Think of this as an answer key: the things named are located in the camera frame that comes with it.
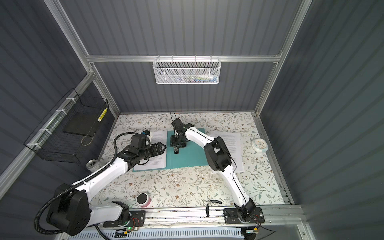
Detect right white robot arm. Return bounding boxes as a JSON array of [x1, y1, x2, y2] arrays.
[[170, 118, 257, 223]]

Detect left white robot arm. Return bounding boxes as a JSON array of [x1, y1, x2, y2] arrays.
[[34, 131, 167, 236]]

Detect lower white paper sheets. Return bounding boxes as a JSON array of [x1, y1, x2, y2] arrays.
[[211, 131, 244, 174]]

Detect printed paper sheet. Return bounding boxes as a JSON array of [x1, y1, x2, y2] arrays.
[[134, 131, 167, 172]]

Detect black foam pad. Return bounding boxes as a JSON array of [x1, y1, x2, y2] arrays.
[[63, 113, 101, 137]]

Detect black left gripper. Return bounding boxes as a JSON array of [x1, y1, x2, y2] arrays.
[[139, 141, 166, 161]]

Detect pens in white basket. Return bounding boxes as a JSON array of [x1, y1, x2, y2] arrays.
[[176, 74, 219, 84]]

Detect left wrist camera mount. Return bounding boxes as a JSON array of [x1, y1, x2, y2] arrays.
[[142, 130, 153, 140]]

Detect white wire mesh basket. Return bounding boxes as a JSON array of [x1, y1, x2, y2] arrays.
[[153, 59, 222, 85]]

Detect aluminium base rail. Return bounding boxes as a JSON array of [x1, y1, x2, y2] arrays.
[[131, 205, 307, 228]]

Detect silver drink can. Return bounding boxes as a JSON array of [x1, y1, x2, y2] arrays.
[[86, 160, 101, 173]]

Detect white round alarm clock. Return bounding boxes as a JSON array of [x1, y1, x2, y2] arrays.
[[251, 138, 269, 153]]

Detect yellow marker pen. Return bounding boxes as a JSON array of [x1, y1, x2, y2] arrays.
[[97, 107, 108, 122]]

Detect teal plastic folder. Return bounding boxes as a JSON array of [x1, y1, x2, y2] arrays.
[[134, 131, 208, 172]]

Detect black corrugated cable hose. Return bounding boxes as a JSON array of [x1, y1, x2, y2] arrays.
[[32, 131, 142, 235]]

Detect black wire basket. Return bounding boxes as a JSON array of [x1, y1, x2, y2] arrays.
[[24, 91, 109, 165]]

